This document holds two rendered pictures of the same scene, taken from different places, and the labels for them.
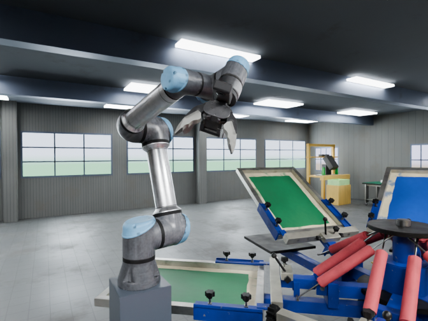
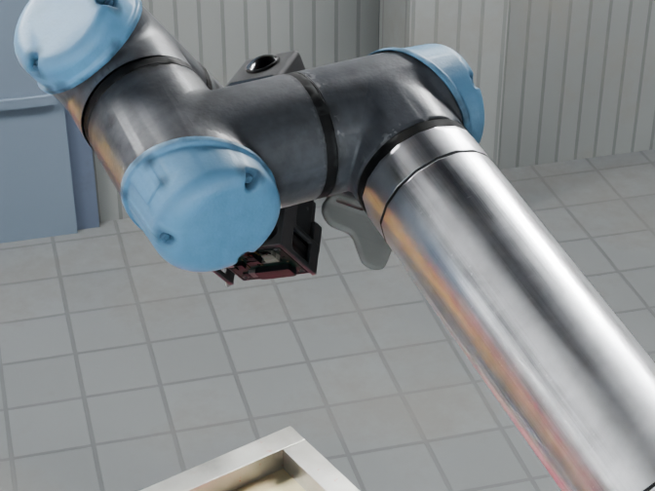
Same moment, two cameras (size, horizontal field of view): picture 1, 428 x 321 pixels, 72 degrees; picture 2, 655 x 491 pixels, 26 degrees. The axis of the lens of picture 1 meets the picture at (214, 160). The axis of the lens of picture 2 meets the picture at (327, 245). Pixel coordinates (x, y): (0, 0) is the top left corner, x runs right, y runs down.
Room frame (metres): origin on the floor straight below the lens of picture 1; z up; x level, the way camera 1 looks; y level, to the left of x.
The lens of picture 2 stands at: (1.63, 0.26, 2.26)
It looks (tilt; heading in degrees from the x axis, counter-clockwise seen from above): 31 degrees down; 195
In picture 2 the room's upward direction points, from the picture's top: straight up
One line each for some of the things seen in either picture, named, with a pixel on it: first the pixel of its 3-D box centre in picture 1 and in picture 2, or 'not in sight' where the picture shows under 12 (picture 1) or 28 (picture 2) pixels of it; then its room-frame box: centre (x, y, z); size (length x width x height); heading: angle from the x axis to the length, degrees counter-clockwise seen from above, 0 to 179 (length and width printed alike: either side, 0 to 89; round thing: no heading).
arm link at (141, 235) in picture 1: (140, 235); not in sight; (1.07, 0.27, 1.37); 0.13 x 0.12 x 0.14; 134
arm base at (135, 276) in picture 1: (139, 267); not in sight; (1.07, 0.28, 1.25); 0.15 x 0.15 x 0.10
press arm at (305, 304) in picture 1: (272, 302); not in sight; (1.51, -0.30, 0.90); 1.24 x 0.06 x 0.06; 80
